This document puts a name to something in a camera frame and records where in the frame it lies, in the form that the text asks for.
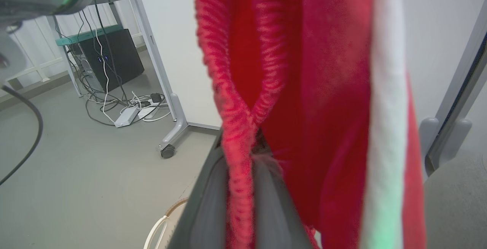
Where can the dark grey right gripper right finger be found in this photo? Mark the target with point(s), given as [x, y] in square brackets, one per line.
[272, 211]

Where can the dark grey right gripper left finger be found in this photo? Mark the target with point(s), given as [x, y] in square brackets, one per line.
[203, 211]

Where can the red garment with white stripe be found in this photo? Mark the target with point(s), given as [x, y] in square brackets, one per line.
[323, 89]

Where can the white laundry basket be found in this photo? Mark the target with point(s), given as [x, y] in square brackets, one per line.
[161, 228]

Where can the teal shelf board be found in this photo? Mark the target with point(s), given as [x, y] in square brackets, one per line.
[85, 36]

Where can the black computer tower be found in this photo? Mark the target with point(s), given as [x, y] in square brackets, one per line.
[114, 61]

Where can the white partition panel with caster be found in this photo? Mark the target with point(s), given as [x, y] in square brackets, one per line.
[171, 51]

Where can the grey partition frame with foot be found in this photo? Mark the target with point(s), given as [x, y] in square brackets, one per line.
[452, 127]

